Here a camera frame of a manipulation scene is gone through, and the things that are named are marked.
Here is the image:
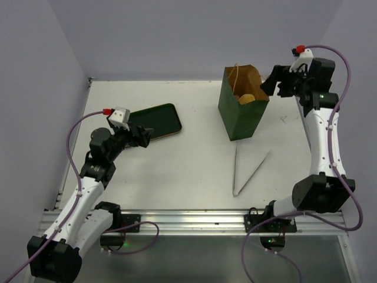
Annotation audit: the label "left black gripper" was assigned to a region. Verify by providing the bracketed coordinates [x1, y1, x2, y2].
[107, 122, 153, 162]

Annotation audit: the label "round scored bun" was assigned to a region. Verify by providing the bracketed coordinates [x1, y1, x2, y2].
[234, 94, 256, 105]

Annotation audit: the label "green paper bag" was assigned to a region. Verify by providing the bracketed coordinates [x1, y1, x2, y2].
[218, 64, 269, 141]

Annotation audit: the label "metal tongs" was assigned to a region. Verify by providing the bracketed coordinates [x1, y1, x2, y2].
[232, 144, 270, 197]

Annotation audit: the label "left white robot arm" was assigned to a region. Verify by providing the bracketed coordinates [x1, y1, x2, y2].
[27, 125, 153, 282]

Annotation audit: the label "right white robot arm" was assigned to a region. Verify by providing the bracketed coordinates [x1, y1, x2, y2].
[261, 58, 356, 232]

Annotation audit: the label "dark green tray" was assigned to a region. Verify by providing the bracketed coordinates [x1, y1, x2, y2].
[129, 103, 182, 141]

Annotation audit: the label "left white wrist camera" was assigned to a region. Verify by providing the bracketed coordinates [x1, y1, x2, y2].
[108, 107, 130, 130]

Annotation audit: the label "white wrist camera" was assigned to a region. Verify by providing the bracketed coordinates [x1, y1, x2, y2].
[289, 45, 313, 73]
[108, 107, 130, 130]

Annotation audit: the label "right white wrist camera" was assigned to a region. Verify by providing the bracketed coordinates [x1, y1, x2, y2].
[289, 45, 313, 73]

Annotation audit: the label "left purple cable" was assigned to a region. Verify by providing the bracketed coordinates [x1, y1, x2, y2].
[0, 108, 160, 283]

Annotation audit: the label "purple cable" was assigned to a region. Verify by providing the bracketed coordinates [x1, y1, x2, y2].
[241, 44, 363, 283]
[0, 108, 160, 283]

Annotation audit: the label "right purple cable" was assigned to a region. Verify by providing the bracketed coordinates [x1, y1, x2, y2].
[241, 44, 363, 283]

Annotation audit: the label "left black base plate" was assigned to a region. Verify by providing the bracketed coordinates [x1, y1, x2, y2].
[105, 213, 141, 233]

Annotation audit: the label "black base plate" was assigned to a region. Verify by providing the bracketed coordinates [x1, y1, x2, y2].
[243, 208, 297, 233]
[105, 213, 141, 233]

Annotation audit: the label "aluminium mounting rail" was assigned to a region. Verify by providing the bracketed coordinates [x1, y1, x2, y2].
[38, 208, 348, 236]

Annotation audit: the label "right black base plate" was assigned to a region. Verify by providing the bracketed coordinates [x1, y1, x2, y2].
[243, 208, 297, 233]

